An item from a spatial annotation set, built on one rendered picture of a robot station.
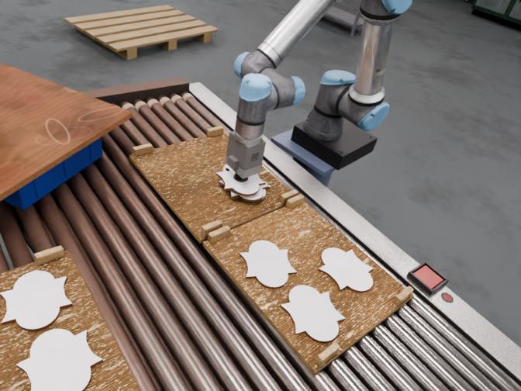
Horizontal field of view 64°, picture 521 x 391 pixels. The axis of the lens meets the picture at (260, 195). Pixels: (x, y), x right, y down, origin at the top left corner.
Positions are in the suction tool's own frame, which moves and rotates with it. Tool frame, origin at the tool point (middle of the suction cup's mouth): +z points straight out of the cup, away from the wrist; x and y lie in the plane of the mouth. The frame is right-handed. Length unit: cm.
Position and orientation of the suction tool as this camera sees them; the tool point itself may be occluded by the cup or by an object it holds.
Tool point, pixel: (240, 181)
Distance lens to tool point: 120.7
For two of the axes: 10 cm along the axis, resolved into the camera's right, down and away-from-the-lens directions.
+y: 6.2, 5.7, -5.4
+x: 7.7, -3.0, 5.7
